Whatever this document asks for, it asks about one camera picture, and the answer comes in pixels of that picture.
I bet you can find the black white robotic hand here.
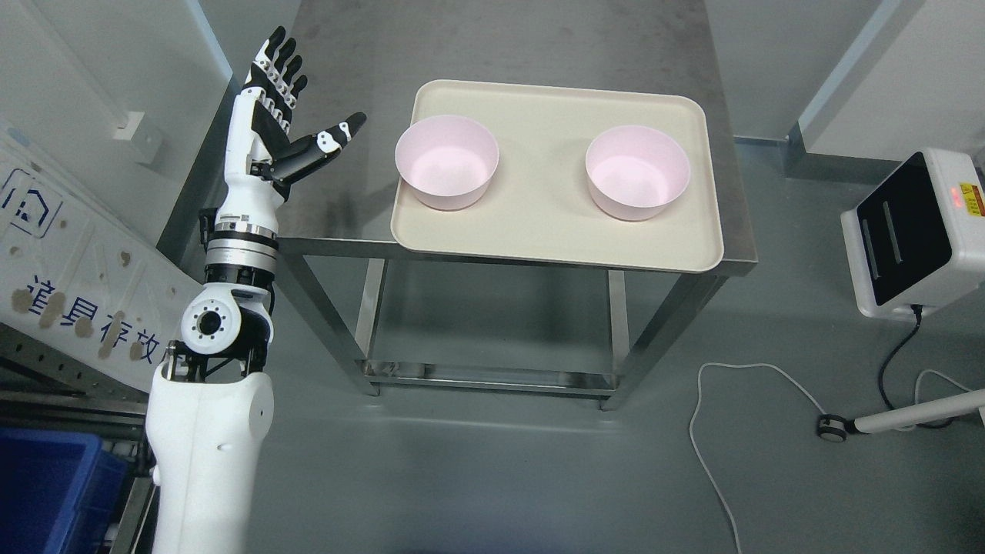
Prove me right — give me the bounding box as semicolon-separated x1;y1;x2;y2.
213;27;367;235

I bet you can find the pink bowl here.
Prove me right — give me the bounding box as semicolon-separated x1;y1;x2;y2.
584;124;692;223
394;115;500;211

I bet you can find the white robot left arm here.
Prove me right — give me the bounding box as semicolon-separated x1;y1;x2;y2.
145;222;278;553

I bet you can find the metal shelf rack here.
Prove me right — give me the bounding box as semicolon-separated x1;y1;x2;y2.
1;325;158;553

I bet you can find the stainless steel table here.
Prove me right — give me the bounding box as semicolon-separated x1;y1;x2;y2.
278;1;759;410

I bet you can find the white sign board blue lettering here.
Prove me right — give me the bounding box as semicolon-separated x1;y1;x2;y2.
1;125;199;392

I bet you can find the beige plastic tray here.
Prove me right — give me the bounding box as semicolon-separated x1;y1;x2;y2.
390;78;724;273

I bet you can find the blue plastic bin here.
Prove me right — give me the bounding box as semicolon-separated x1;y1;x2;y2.
1;427;128;553

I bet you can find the white stand leg with caster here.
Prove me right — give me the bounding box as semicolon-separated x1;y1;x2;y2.
815;389;984;443

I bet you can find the white black electronic device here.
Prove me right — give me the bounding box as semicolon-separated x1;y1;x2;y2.
840;148;984;320

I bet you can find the white cable on floor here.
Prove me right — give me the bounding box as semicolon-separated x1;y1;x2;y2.
689;362;985;554

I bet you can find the black power cable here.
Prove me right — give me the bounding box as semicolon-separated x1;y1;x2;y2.
879;305;955;429

